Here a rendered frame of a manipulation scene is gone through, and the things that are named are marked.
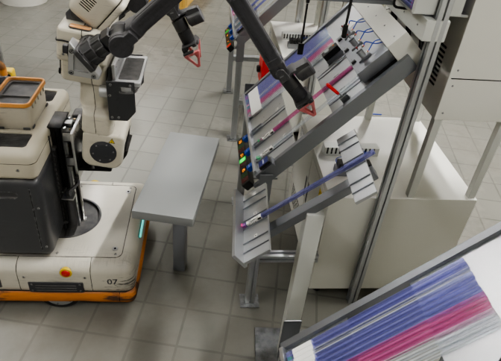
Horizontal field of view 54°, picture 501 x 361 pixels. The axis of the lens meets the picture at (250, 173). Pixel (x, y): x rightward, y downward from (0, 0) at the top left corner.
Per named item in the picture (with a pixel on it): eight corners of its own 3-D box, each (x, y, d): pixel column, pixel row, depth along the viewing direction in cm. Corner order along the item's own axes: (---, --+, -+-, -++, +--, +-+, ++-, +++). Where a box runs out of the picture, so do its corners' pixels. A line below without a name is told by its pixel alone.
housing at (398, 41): (408, 74, 172) (386, 47, 165) (370, 26, 212) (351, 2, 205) (428, 60, 169) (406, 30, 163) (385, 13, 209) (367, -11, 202)
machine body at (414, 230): (306, 297, 236) (329, 198, 200) (285, 204, 293) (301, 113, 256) (433, 296, 244) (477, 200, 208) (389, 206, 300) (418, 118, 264)
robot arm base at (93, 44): (80, 38, 162) (71, 52, 152) (99, 25, 160) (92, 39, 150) (98, 59, 167) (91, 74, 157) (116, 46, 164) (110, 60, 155)
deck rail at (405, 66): (265, 185, 194) (255, 176, 191) (265, 182, 195) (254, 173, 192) (418, 67, 169) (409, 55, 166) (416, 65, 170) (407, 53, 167)
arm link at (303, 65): (269, 60, 177) (273, 74, 171) (295, 42, 173) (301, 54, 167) (286, 81, 185) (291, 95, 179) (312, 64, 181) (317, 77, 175)
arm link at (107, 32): (96, 34, 158) (95, 42, 154) (121, 17, 155) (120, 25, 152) (115, 54, 164) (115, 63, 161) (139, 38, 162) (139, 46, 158)
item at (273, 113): (262, 177, 194) (257, 172, 192) (249, 99, 247) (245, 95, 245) (299, 148, 187) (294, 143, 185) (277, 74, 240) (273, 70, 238)
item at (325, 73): (341, 123, 182) (332, 114, 179) (309, 54, 235) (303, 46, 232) (416, 65, 170) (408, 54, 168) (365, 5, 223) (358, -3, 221)
